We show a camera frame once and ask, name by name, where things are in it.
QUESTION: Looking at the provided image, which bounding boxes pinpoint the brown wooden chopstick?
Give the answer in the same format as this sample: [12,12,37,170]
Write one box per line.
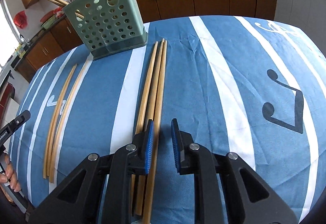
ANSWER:
[131,41,158,216]
[141,39,165,215]

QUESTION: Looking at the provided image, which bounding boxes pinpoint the dark brown chopstick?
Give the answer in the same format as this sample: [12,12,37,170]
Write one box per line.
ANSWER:
[142,40,167,223]

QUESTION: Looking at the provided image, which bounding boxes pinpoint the brown lower kitchen cabinets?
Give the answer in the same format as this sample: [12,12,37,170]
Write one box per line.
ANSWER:
[13,0,277,82]

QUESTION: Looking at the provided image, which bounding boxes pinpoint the person's left hand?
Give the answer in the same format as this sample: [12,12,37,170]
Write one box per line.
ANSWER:
[1,153,21,193]

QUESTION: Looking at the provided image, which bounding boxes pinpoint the yellow detergent bottle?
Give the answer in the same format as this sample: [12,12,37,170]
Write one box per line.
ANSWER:
[15,43,26,58]

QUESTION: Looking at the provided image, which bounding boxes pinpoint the blue white striped tablecloth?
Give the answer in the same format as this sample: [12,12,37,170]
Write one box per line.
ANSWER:
[8,16,325,223]

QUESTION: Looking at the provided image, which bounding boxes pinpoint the green basin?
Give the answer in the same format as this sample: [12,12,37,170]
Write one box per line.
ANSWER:
[41,15,59,30]

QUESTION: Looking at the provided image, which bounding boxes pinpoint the red plastic bag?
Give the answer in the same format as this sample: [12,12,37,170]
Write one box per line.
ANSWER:
[13,10,28,29]

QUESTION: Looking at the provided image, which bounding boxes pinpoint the red basin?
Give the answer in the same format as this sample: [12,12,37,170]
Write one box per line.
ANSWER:
[40,10,56,24]

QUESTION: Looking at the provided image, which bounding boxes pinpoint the green perforated utensil holder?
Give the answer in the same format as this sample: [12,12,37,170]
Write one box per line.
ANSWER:
[63,0,148,60]

